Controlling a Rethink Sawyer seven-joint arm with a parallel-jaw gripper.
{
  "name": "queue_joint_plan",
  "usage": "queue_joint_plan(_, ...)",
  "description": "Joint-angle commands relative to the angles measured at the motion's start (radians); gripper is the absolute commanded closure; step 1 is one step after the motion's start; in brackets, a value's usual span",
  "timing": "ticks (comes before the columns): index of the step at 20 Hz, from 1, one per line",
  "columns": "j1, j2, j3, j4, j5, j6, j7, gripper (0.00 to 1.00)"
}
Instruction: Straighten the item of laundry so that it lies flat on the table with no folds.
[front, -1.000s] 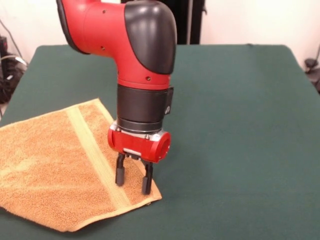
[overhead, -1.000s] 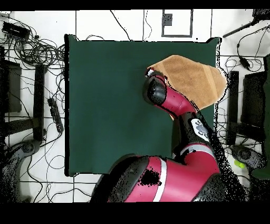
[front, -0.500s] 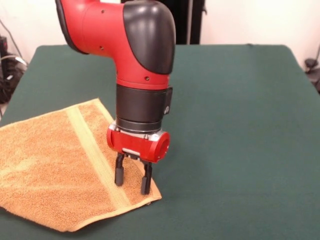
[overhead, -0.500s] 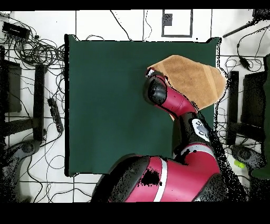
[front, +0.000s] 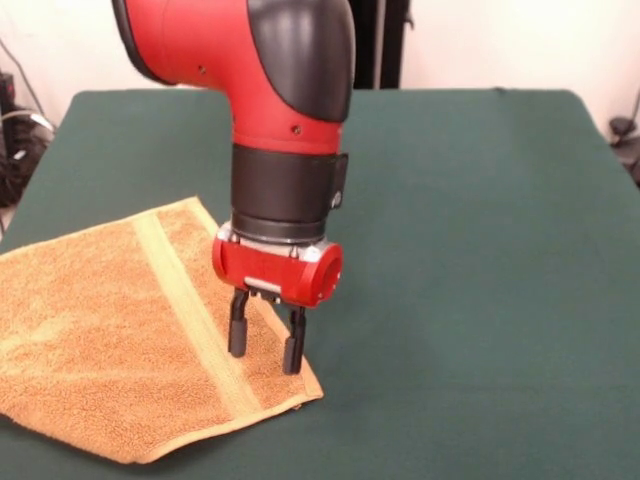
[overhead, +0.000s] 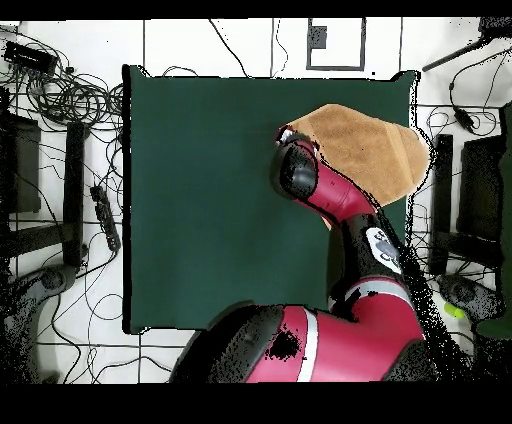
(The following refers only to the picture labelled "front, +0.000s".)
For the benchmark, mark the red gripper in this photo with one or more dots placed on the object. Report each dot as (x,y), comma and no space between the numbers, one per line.
(270,272)

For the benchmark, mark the tan terry towel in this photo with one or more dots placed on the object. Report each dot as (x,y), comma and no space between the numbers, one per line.
(100,340)

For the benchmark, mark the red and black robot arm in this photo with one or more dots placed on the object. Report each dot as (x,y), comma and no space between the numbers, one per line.
(280,90)

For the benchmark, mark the dark green table cloth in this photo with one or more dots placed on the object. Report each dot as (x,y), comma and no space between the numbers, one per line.
(450,250)

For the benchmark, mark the black power box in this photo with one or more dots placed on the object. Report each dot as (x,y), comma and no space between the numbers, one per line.
(6,90)

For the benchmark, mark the black metal stand frame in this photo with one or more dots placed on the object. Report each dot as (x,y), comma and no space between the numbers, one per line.
(390,45)

